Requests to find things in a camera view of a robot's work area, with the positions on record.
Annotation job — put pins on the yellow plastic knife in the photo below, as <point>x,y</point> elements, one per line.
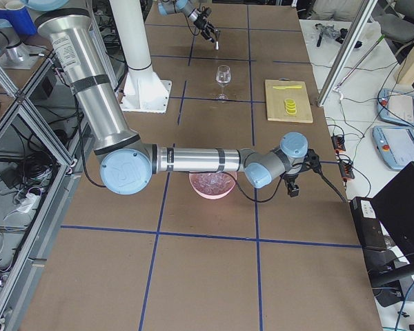
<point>291,87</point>

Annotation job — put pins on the black box with label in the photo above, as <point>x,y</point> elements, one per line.
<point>367,225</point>

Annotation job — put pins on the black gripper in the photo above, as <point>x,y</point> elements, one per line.
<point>201,23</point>
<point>291,179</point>

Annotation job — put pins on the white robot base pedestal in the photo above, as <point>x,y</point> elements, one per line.
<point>144,91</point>

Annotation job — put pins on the bamboo cutting board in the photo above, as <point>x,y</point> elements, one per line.
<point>275,109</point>

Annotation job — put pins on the pink bowl of ice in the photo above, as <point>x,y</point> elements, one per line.
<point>212,185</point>

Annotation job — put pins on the aluminium frame post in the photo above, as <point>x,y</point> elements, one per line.
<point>365,9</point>

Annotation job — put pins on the teach pendant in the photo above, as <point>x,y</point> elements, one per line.
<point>395,145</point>
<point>396,107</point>

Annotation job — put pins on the teach pendant near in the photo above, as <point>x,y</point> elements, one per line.
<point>395,145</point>

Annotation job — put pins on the black laptop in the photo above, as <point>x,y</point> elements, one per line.
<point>394,207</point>

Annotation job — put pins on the teach pendant far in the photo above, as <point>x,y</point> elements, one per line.
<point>396,107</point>

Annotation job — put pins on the clear wine glass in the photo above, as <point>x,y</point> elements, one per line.
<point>223,78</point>

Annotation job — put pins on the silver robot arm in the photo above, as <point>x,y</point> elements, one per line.
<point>180,6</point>
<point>126,163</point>

